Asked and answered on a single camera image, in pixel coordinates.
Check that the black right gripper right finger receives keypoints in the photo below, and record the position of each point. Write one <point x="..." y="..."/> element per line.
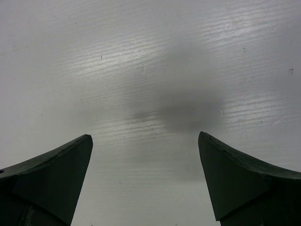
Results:
<point x="246" y="191"/>

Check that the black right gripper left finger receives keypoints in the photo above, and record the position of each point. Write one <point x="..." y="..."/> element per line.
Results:
<point x="44" y="190"/>

